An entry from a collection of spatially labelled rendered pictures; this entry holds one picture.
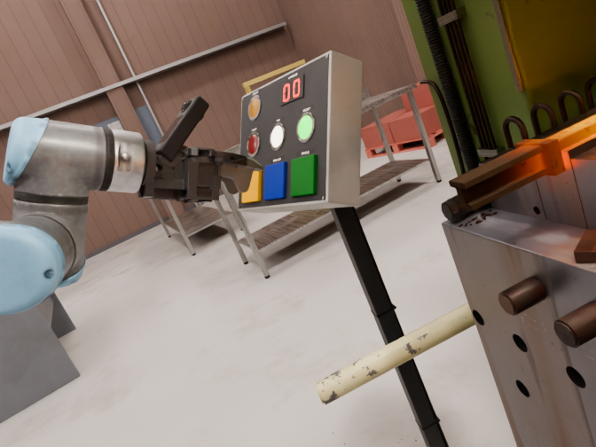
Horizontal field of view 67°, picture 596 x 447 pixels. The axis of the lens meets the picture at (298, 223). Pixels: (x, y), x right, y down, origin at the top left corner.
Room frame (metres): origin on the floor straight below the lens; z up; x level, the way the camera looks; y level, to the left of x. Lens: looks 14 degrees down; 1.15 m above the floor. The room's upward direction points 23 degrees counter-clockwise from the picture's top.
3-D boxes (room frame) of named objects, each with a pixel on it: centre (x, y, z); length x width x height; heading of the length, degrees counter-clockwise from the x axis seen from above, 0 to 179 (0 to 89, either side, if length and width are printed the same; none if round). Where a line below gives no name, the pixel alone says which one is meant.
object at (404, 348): (0.79, -0.12, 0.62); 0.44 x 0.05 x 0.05; 98
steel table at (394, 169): (3.85, -0.37, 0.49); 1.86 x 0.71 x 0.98; 108
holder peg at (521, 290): (0.42, -0.19, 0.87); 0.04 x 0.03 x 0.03; 98
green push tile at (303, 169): (0.85, -0.05, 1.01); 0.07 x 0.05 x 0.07; 33
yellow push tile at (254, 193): (1.02, 0.06, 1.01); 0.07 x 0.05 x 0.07; 33
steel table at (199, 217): (6.01, 1.26, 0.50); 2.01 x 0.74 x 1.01; 20
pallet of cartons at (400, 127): (5.96, -1.89, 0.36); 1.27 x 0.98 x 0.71; 18
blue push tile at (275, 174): (0.94, 0.01, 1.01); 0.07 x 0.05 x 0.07; 33
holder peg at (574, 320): (0.34, -0.20, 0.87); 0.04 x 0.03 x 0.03; 98
